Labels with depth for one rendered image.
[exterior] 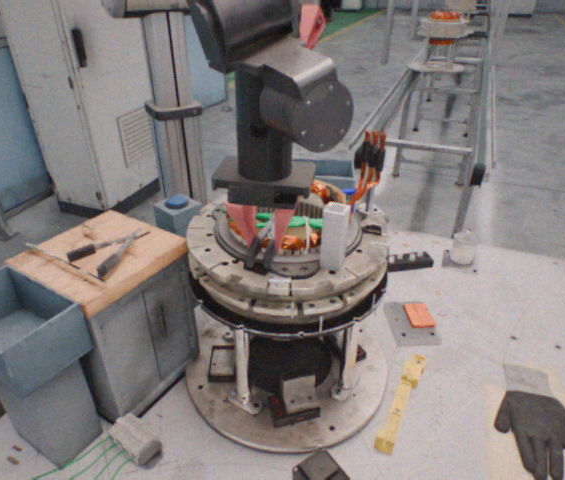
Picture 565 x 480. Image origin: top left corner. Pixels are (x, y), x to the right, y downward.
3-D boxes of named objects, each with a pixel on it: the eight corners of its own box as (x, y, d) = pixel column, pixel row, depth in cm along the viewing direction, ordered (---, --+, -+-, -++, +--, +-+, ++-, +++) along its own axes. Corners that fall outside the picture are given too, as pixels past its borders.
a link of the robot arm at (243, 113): (275, 45, 44) (222, 50, 41) (316, 57, 39) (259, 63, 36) (274, 116, 47) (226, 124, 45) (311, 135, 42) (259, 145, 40)
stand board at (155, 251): (89, 319, 60) (85, 305, 59) (9, 274, 69) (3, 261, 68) (189, 251, 74) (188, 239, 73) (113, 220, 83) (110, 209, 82)
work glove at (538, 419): (592, 502, 65) (598, 494, 64) (493, 468, 70) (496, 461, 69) (570, 380, 84) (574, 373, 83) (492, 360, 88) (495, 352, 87)
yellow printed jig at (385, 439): (395, 457, 71) (397, 445, 69) (373, 448, 73) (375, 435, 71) (426, 364, 88) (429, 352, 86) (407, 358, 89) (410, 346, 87)
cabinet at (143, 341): (125, 434, 75) (90, 317, 60) (57, 386, 83) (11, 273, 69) (202, 360, 88) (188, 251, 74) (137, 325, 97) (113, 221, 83)
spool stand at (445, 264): (478, 275, 112) (488, 242, 107) (440, 268, 115) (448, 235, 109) (478, 257, 119) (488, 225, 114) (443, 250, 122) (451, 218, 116)
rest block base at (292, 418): (267, 403, 77) (267, 396, 76) (310, 393, 79) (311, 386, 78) (274, 428, 73) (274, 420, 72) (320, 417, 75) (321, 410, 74)
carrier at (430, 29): (427, 60, 343) (435, 16, 327) (474, 68, 319) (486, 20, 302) (396, 67, 322) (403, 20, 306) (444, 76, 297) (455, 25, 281)
